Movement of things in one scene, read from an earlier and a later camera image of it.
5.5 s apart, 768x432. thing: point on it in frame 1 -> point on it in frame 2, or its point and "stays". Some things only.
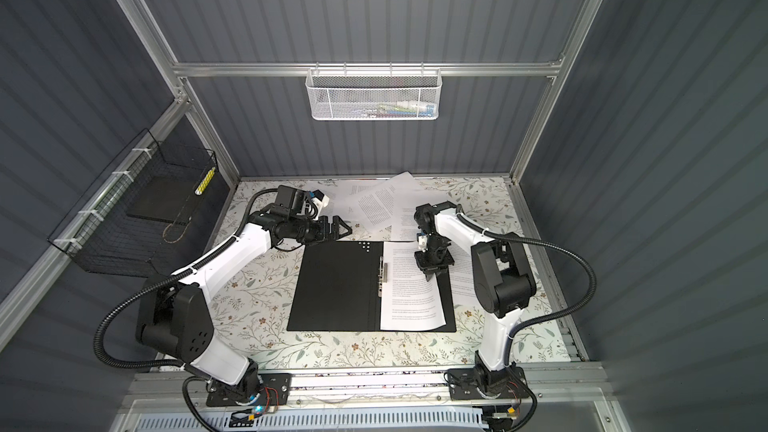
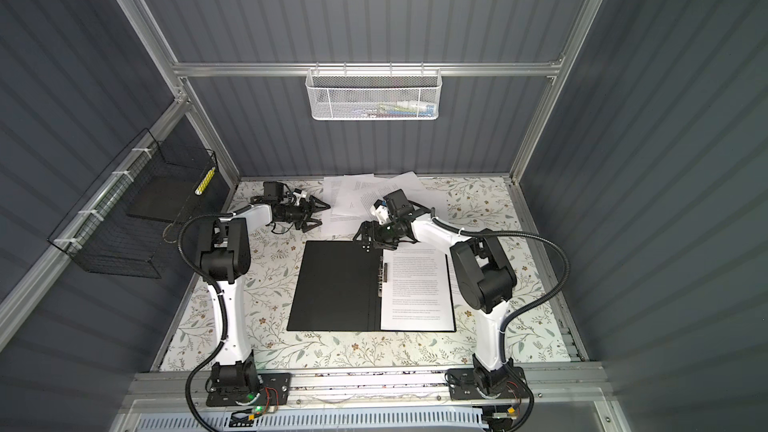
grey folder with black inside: x=337 y=290 stays
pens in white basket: x=401 y=108 stays
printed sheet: x=409 y=301 stays
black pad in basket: x=166 y=198 stays
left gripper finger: x=335 y=228 -> x=316 y=204
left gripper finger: x=325 y=236 -> x=310 y=224
